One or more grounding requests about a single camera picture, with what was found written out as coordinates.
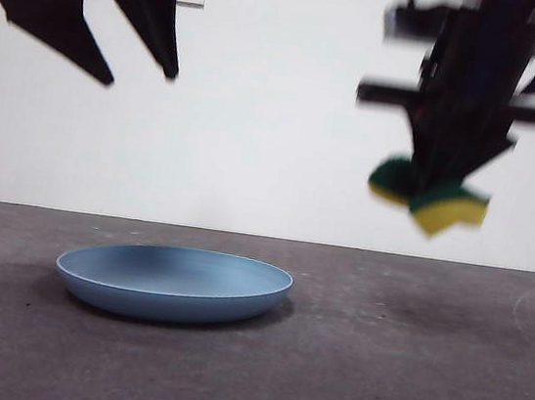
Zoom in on yellow sponge with green pad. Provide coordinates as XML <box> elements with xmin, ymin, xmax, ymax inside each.
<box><xmin>362</xmin><ymin>149</ymin><xmax>496</xmax><ymax>245</ymax></box>

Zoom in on blue round plate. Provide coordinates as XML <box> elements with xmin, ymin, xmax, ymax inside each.
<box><xmin>49</xmin><ymin>230</ymin><xmax>297</xmax><ymax>339</ymax></box>

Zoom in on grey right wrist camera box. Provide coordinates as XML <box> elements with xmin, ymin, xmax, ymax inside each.
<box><xmin>380</xmin><ymin>0</ymin><xmax>453</xmax><ymax>48</ymax></box>

